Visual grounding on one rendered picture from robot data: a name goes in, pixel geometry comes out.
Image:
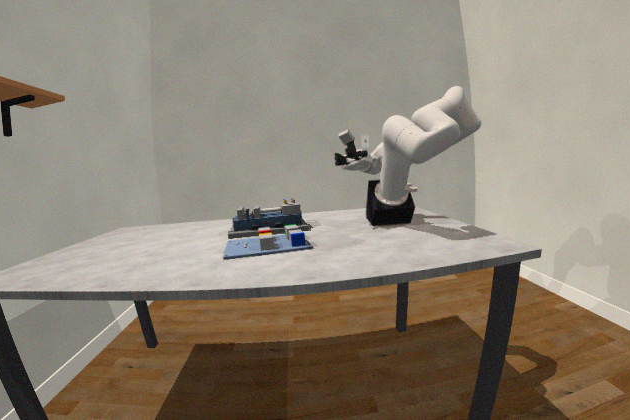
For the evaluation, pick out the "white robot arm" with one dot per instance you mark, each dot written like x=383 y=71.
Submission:
x=401 y=134

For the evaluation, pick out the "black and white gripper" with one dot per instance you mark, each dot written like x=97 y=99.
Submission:
x=352 y=164

